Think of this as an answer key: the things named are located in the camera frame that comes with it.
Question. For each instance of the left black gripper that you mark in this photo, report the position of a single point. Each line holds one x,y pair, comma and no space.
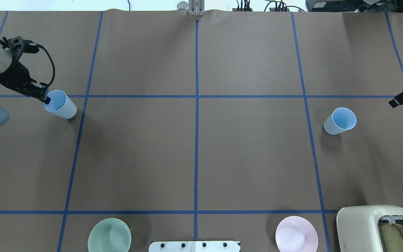
15,77

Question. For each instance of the light blue cup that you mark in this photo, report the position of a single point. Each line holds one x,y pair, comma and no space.
60,105
341,119

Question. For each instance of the toast slice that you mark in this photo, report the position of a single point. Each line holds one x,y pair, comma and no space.
392,237

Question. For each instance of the cream toaster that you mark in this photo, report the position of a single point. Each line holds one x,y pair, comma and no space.
358,227

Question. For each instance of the green plastic bowl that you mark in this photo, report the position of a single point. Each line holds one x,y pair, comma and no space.
110,235

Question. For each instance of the pink plastic bowl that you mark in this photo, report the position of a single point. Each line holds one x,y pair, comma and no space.
296,234

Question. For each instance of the aluminium frame post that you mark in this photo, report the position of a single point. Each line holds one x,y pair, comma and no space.
196,7

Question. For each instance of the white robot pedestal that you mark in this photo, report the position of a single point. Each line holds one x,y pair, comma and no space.
195,246

